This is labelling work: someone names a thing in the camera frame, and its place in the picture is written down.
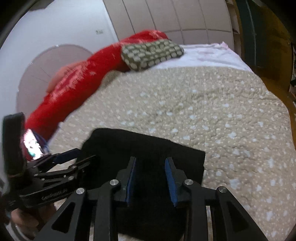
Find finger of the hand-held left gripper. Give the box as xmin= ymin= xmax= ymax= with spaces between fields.
xmin=35 ymin=155 xmax=97 ymax=184
xmin=29 ymin=149 xmax=82 ymax=173

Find yellow wooden door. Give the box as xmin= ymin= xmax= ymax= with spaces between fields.
xmin=254 ymin=7 xmax=294 ymax=98

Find dark green door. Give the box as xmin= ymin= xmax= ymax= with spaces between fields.
xmin=237 ymin=0 xmax=257 ymax=67

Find pink pillow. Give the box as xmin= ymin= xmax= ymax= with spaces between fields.
xmin=47 ymin=61 xmax=88 ymax=92

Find person's left hand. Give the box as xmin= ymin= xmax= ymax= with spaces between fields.
xmin=10 ymin=204 xmax=56 ymax=240

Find green patterned pillow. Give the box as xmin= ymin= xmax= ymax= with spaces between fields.
xmin=121 ymin=39 xmax=185 ymax=71

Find white wardrobe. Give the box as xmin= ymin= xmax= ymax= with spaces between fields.
xmin=103 ymin=0 xmax=233 ymax=44

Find red floral quilt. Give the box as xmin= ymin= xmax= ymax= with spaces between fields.
xmin=24 ymin=30 xmax=169 ymax=161

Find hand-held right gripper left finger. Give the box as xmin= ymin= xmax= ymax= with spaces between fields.
xmin=38 ymin=156 xmax=139 ymax=241

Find beige quilted spotted blanket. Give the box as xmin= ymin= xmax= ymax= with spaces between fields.
xmin=47 ymin=67 xmax=295 ymax=241

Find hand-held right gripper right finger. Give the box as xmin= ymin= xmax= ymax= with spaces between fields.
xmin=164 ymin=157 xmax=263 ymax=241

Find white round headboard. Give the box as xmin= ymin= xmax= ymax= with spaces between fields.
xmin=16 ymin=44 xmax=93 ymax=114

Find black pants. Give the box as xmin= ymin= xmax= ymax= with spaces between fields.
xmin=81 ymin=128 xmax=206 ymax=241

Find white bed sheet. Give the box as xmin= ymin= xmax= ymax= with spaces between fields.
xmin=154 ymin=42 xmax=251 ymax=71

